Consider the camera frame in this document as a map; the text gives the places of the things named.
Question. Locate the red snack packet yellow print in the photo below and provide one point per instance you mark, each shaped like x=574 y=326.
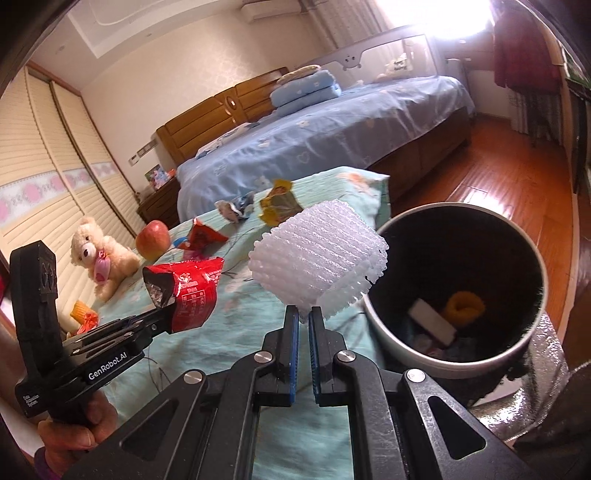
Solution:
x=203 y=236

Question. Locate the floral turquoise tablecloth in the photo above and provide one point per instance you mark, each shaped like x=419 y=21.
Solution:
x=203 y=355

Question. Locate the wall switch panel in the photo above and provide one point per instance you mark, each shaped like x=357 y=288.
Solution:
x=142 y=154

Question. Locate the yellow corn toy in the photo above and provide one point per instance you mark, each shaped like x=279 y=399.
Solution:
x=79 y=314

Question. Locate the white bed guard rail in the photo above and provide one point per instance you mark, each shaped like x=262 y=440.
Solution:
x=369 y=55

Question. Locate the wooden headboard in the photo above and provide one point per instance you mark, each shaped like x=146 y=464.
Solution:
x=207 y=124

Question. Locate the white air conditioner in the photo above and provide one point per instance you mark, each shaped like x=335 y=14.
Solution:
x=272 y=9

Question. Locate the picture frame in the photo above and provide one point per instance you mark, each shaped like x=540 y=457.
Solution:
x=156 y=177

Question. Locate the white foam fruit net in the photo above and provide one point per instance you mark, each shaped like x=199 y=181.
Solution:
x=318 y=258

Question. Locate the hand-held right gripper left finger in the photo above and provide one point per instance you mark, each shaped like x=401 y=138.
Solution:
x=292 y=355

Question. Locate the cream louvred wardrobe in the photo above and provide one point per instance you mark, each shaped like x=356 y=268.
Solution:
x=55 y=161

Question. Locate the round trash bin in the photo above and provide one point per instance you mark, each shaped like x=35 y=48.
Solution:
x=461 y=258

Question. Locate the person's left hand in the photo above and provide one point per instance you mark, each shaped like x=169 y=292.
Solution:
x=69 y=438

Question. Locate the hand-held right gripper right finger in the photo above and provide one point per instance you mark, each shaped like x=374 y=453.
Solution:
x=315 y=355

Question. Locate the pale yellow pillow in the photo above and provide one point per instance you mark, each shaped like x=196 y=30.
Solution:
x=300 y=73

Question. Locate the white tissue pack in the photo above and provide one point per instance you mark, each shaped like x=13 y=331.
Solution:
x=431 y=321

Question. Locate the red foil snack packet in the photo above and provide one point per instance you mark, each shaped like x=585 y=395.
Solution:
x=194 y=290

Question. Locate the white plush toy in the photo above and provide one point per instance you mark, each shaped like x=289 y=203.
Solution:
x=396 y=63

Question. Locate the beige teddy bear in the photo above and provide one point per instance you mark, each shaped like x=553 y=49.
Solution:
x=111 y=258

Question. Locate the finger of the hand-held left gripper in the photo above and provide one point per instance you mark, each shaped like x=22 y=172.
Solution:
x=147 y=323

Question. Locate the folded blue quilt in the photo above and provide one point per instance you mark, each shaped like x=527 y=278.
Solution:
x=304 y=90

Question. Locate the wooden nightstand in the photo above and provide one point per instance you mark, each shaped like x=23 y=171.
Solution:
x=159 y=203

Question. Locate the silver foil bubble bag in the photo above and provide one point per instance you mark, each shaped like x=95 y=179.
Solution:
x=531 y=369

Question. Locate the red yellow apple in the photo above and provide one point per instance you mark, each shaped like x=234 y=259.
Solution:
x=152 y=240

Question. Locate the patterned grey curtain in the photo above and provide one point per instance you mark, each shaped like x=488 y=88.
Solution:
x=531 y=110

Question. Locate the blue silver snack wrapper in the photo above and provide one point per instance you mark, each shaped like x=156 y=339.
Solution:
x=235 y=205

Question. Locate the yellow snack wrapper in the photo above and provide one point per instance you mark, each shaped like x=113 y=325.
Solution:
x=277 y=203

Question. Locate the bed with blue sheet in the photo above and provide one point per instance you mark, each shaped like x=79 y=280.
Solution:
x=346 y=124

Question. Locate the black tv cabinet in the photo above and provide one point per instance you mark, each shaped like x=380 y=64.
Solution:
x=577 y=129

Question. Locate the red white candy wrapper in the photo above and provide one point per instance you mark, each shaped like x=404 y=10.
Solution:
x=88 y=324

